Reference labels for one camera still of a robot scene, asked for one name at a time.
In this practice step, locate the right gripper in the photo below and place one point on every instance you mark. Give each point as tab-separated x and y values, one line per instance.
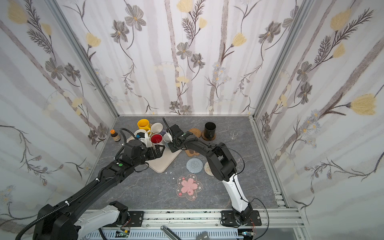
173	138

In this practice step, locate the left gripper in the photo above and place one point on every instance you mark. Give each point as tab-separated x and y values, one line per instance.
157	151

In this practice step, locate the blue floral mug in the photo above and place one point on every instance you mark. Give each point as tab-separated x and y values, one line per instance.
167	138

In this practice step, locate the beige serving tray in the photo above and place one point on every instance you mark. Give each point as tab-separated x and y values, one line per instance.
161	164

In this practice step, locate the woven rattan round coaster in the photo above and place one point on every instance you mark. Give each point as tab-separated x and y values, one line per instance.
196	132

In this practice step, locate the cork paw print coaster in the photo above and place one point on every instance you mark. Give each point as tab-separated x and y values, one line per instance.
191	153

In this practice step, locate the black mug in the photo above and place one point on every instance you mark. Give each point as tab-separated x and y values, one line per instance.
210	129

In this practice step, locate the grey round coaster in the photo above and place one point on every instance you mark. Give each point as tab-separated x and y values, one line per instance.
194	165

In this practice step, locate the white woven round coaster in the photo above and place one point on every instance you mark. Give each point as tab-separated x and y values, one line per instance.
208	169

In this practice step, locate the pink flower coaster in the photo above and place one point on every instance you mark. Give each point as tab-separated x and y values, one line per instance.
189	187

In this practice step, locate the round wooden coaster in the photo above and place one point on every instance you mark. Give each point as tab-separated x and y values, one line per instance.
208	139

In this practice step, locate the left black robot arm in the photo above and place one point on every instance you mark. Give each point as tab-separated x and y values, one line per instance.
63	221

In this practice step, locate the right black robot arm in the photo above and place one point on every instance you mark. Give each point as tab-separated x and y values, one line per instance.
222	164

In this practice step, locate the white mug red inside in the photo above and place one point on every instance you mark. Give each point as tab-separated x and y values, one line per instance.
157	139

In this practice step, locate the lavender mug white inside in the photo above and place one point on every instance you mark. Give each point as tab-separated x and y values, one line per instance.
158	128

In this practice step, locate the yellow mug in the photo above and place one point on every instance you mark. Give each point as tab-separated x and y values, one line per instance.
144	124

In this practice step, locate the small brown bottle orange cap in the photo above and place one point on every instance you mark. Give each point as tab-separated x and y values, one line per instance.
115	136

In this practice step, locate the white mug with handle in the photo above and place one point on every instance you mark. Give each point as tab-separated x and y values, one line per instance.
148	132

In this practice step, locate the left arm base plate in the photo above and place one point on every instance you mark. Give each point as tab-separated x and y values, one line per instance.
128	220

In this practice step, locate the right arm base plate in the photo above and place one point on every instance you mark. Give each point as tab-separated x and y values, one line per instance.
230	218

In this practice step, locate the aluminium frame rail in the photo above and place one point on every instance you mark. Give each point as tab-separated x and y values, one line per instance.
264	224

